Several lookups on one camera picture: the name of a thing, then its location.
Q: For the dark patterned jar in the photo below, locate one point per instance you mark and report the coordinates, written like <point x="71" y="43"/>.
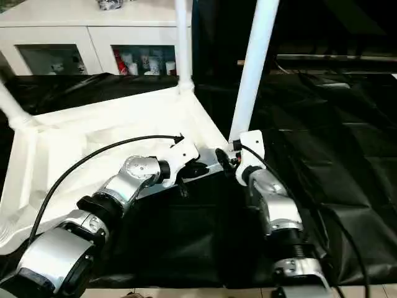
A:
<point x="110" y="4"/>

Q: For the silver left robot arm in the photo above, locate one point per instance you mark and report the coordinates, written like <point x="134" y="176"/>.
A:
<point x="133" y="180"/>

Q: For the dark rounded robot body part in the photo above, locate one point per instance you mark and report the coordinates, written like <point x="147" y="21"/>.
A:
<point x="133" y="294"/>

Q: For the red bottle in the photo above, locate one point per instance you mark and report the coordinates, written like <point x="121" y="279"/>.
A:
<point x="119" y="63"/>

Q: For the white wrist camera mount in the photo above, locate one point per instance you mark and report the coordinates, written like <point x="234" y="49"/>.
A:
<point x="183" y="153"/>
<point x="251" y="146"/>

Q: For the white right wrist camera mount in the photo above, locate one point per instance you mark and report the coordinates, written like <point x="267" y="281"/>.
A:
<point x="251" y="146"/>

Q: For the dark metal rail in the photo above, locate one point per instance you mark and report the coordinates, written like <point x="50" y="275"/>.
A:
<point x="335" y="57"/>

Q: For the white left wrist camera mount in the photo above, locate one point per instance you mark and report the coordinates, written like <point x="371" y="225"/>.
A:
<point x="183" y="153"/>

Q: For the white plastic table top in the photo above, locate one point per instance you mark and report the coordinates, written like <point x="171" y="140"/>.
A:
<point x="93" y="124"/>

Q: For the black plastic mat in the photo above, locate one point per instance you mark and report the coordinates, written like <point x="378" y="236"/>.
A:
<point x="325" y="139"/>

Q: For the white cabinet with glass doors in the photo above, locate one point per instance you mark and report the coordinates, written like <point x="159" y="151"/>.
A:
<point x="62" y="31"/>

